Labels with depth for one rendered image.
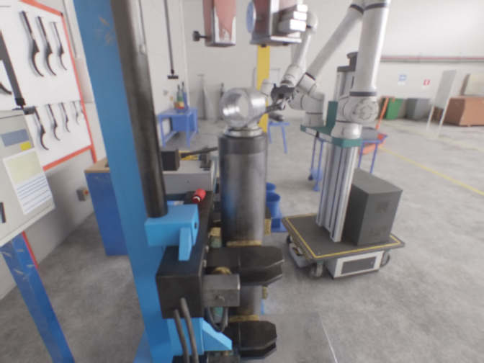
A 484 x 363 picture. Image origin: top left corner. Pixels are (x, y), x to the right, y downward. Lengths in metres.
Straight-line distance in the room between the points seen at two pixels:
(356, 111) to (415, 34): 12.77
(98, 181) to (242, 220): 1.74
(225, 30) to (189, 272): 0.93
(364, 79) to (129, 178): 1.35
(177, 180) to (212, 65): 10.49
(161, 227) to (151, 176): 0.20
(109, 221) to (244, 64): 10.00
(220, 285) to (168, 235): 0.27
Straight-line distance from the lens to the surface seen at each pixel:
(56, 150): 3.33
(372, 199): 2.25
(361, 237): 2.40
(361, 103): 1.62
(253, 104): 0.93
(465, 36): 15.73
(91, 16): 1.06
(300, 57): 2.11
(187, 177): 1.42
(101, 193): 2.59
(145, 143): 0.90
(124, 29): 0.89
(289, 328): 1.92
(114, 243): 2.85
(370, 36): 1.67
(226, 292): 0.94
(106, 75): 1.03
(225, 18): 1.16
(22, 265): 1.32
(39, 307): 1.44
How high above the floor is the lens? 1.67
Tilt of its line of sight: 23 degrees down
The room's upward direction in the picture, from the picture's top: straight up
